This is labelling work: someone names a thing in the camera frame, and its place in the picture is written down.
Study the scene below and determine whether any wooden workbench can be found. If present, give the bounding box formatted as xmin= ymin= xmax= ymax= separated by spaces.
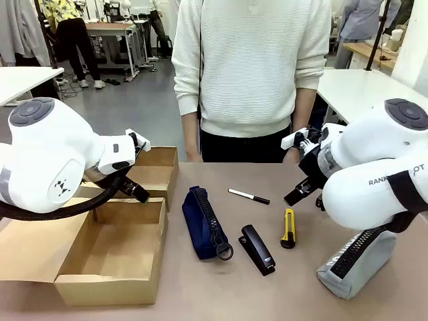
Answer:
xmin=342 ymin=39 xmax=401 ymax=73

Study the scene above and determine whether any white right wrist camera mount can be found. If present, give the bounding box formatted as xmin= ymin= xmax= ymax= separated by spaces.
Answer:
xmin=280 ymin=128 xmax=322 ymax=150

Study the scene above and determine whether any grey pencil case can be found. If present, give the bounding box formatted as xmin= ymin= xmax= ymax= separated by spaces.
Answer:
xmin=316 ymin=227 xmax=398 ymax=300

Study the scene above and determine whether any white side table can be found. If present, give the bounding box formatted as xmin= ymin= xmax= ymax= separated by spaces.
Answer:
xmin=0 ymin=66 xmax=65 ymax=108
xmin=314 ymin=68 xmax=428 ymax=134

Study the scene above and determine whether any person's left forearm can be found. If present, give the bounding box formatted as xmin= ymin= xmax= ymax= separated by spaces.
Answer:
xmin=290 ymin=87 xmax=318 ymax=134

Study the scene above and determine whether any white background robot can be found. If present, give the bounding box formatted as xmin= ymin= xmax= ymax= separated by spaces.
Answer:
xmin=102 ymin=0 xmax=133 ymax=23

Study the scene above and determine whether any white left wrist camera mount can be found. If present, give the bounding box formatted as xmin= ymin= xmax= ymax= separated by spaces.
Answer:
xmin=125 ymin=128 xmax=151 ymax=153

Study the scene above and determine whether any black strap on arm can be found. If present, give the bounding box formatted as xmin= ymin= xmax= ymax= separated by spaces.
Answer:
xmin=387 ymin=170 xmax=428 ymax=215

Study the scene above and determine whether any person's left hand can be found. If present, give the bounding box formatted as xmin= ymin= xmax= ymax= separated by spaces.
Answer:
xmin=283 ymin=148 xmax=302 ymax=164

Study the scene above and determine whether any black corrugated cable hose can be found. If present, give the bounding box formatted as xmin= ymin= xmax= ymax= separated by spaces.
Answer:
xmin=0 ymin=163 xmax=136 ymax=222

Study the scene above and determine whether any grey hanging garment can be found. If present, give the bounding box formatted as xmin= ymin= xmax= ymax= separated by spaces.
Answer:
xmin=0 ymin=0 xmax=51 ymax=67

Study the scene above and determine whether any person in grey-blue jacket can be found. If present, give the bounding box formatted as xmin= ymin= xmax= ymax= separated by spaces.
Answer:
xmin=335 ymin=0 xmax=402 ymax=70

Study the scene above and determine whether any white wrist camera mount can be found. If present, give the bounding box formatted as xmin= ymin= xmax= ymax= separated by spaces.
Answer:
xmin=125 ymin=128 xmax=151 ymax=153
xmin=280 ymin=128 xmax=322 ymax=150

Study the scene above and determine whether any white marker black cap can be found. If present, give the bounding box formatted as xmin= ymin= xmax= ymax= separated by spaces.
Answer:
xmin=227 ymin=188 xmax=271 ymax=205

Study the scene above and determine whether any large lidded cardboard box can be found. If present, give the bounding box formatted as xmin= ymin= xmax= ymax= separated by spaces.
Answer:
xmin=0 ymin=182 xmax=169 ymax=307

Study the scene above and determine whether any black stand pole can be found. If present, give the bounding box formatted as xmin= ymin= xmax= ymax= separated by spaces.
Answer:
xmin=33 ymin=0 xmax=60 ymax=70
xmin=365 ymin=0 xmax=392 ymax=72

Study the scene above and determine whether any person's right forearm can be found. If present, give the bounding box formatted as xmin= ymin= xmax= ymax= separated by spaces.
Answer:
xmin=181 ymin=113 xmax=203 ymax=151

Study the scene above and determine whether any person's right hand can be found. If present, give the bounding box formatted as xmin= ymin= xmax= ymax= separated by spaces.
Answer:
xmin=184 ymin=148 xmax=203 ymax=164

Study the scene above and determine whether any open box with white foam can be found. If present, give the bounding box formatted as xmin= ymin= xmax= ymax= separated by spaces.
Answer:
xmin=387 ymin=19 xmax=411 ymax=51

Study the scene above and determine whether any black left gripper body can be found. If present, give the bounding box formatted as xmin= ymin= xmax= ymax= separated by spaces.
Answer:
xmin=85 ymin=167 xmax=117 ymax=191

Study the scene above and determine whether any person in black trousers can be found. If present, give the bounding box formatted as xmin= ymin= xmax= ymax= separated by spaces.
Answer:
xmin=146 ymin=0 xmax=172 ymax=58

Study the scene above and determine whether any black lanyard cord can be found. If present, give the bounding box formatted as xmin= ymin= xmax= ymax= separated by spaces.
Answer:
xmin=197 ymin=0 xmax=205 ymax=121

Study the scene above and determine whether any navy blue pencil case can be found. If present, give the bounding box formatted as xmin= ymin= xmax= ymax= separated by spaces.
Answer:
xmin=181 ymin=186 xmax=234 ymax=261

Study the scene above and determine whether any person in white sweater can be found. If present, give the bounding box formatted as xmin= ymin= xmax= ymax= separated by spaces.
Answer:
xmin=171 ymin=0 xmax=332 ymax=164

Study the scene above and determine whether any yellow utility knife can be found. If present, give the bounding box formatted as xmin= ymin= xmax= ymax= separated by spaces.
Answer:
xmin=280 ymin=208 xmax=298 ymax=249

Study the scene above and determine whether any small open cardboard box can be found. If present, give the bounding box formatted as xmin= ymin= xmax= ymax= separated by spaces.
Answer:
xmin=125 ymin=146 xmax=180 ymax=213

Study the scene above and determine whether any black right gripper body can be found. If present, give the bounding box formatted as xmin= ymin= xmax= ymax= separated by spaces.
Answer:
xmin=298 ymin=145 xmax=330 ymax=190

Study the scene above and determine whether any person in yellow patterned shirt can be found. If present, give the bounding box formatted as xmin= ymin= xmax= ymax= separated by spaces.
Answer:
xmin=39 ymin=0 xmax=107 ymax=90

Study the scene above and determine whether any grey-legged background table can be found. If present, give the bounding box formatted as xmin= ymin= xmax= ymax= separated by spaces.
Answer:
xmin=85 ymin=18 xmax=150 ymax=78

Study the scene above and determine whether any black stapler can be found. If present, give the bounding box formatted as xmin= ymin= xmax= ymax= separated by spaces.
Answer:
xmin=237 ymin=224 xmax=278 ymax=277

